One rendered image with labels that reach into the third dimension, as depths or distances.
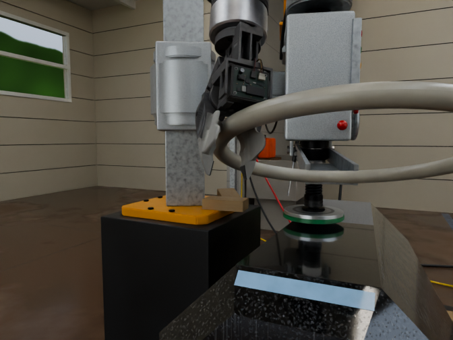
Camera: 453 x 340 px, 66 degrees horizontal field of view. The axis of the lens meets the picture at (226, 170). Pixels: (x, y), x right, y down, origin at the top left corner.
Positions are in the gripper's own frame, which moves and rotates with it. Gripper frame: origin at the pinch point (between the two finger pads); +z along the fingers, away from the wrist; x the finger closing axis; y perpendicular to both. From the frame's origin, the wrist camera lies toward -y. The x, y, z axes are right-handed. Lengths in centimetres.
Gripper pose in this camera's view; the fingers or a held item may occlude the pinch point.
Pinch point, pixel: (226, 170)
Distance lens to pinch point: 51.3
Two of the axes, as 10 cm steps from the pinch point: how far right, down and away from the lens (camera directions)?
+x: 9.3, 1.2, 3.4
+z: -0.5, 9.8, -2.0
